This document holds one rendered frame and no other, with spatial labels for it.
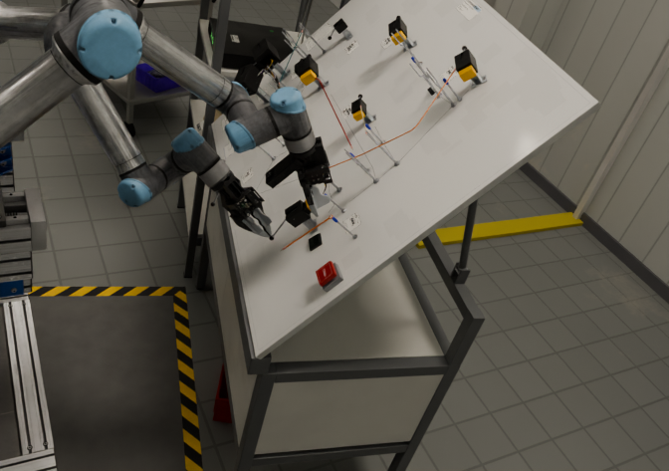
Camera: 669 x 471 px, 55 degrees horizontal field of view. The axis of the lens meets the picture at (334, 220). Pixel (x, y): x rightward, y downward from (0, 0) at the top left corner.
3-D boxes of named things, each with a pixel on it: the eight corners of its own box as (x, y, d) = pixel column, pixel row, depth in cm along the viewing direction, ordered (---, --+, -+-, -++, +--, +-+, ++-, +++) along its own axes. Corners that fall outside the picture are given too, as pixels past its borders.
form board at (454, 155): (214, 126, 254) (211, 123, 253) (419, -55, 229) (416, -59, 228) (260, 359, 166) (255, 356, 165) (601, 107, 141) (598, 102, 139)
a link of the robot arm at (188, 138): (177, 134, 170) (196, 120, 165) (205, 165, 174) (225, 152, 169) (162, 149, 164) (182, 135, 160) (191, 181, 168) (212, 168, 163)
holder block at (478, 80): (482, 58, 172) (466, 34, 166) (488, 85, 165) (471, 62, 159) (467, 66, 174) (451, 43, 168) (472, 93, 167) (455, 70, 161)
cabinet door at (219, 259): (219, 316, 237) (234, 233, 214) (205, 223, 278) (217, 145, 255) (224, 316, 238) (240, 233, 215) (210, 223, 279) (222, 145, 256)
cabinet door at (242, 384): (236, 447, 196) (257, 362, 173) (217, 316, 237) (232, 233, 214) (244, 447, 197) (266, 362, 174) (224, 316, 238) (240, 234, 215)
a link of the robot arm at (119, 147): (39, 12, 142) (151, 204, 156) (76, 2, 151) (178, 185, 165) (11, 32, 148) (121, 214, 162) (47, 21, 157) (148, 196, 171)
